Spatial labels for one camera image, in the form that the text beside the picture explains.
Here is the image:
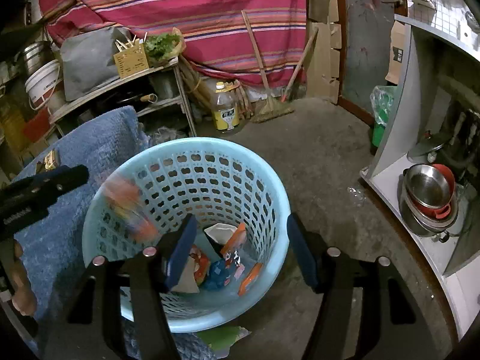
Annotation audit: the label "grey cushion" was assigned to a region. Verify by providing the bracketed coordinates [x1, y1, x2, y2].
[60, 27, 131, 102]

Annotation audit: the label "striped pink curtain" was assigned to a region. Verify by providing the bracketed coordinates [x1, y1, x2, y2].
[39, 0, 307, 87]

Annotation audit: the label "low wooden side table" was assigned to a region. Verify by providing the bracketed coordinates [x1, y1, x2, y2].
[49, 57, 197, 137]

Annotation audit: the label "yellow patterned snack box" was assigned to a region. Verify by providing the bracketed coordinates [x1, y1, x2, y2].
[35, 150, 60, 175]

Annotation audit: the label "steel bowls stack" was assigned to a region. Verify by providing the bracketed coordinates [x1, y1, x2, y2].
[400, 163, 459, 243]

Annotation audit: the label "white kitchen cabinet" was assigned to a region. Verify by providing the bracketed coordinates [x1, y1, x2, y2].
[361, 16, 479, 336]

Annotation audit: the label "steel pot on shelf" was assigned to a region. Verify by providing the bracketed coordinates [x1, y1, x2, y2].
[20, 41, 55, 78]

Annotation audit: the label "light blue laundry basket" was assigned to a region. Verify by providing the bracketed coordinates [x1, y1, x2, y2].
[82, 137, 290, 333]

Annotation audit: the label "white plastic bucket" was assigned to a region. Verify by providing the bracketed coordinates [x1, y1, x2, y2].
[25, 59, 66, 115]

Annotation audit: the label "green leafy vegetables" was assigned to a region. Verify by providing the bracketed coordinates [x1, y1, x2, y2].
[143, 28, 186, 68]

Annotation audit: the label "orange plastic wrapper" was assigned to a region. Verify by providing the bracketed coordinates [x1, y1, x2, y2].
[221, 223, 263, 297]

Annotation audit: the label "broom with wooden handle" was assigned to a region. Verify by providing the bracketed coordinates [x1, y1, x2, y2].
[240, 9, 320, 124]

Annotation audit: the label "clear oil bottle yellow label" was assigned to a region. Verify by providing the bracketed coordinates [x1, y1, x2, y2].
[212, 81, 240, 132]

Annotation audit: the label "person's left hand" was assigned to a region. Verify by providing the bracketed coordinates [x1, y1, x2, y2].
[7, 240, 38, 316]

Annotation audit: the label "red blue snack can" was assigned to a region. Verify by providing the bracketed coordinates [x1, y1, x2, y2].
[103, 175, 158, 242]

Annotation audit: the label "red plastic basin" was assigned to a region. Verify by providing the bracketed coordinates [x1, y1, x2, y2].
[22, 107, 50, 143]

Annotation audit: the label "yellow perforated utensil box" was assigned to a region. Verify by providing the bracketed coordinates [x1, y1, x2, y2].
[113, 37, 149, 79]

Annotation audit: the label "blue plastic bag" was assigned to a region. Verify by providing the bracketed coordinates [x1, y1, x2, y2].
[202, 259, 242, 291]

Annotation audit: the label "blue fuzzy table cloth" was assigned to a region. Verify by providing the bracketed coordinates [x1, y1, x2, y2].
[1, 106, 213, 359]

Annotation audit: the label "cardboard box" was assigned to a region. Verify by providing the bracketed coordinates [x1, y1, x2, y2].
[385, 21, 405, 85]

